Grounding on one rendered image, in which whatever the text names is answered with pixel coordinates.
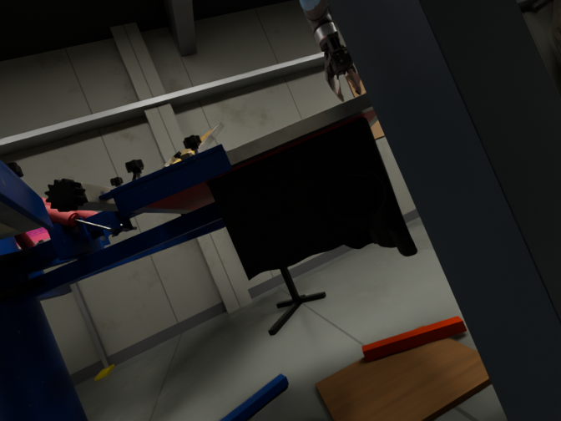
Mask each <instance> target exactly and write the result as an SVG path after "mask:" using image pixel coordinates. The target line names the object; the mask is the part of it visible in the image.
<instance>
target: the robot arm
mask: <svg viewBox="0 0 561 421"><path fill-rule="evenodd" d="M300 4H301V7H302V8H303V10H304V13H305V16H306V19H307V20H308V23H309V24H310V26H311V30H312V32H313V34H314V36H315V39H316V42H317V44H318V46H319V47H320V49H321V51H322V52H324V59H325V71H326V81H327V83H328V84H329V86H330V87H331V90H332V91H333V92H334V94H335V95H336V97H337V98H338V99H339V100H340V101H341V102H344V98H343V95H342V94H341V85H340V80H339V76H340V75H342V74H344V75H346V72H347V73H348V75H347V76H346V79H347V81H349V82H350V83H351V84H352V87H353V88H354V89H355V91H356V93H357V94H359V95H361V85H360V81H361V79H360V77H359V74H358V73H357V72H356V69H355V67H354V66H353V61H352V59H351V55H350V54H349V51H348V49H347V47H346V46H345V47H344V46H343V45H342V46H341V44H340V38H339V36H338V35H339V34H338V32H337V28H336V27H335V25H334V23H333V21H332V18H331V15H330V13H329V11H328V8H327V6H328V2H327V0H300Z"/></svg>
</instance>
